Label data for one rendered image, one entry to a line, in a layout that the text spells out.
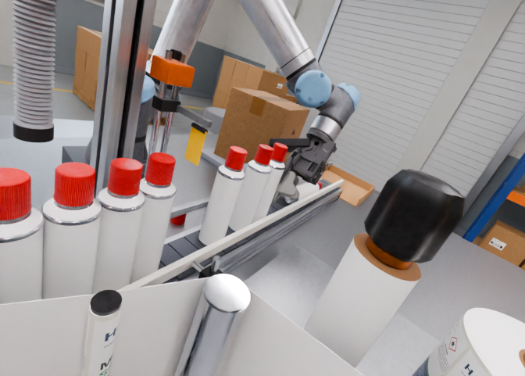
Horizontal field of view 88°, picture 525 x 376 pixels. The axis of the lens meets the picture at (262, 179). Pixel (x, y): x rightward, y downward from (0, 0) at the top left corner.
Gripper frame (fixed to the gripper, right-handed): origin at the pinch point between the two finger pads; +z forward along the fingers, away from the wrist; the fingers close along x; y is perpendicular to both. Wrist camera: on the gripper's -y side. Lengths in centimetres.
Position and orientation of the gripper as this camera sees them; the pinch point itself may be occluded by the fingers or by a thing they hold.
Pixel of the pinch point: (273, 196)
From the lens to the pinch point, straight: 72.3
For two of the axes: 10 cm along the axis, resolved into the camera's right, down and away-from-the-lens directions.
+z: -5.5, 8.3, -0.9
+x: 3.2, 3.0, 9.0
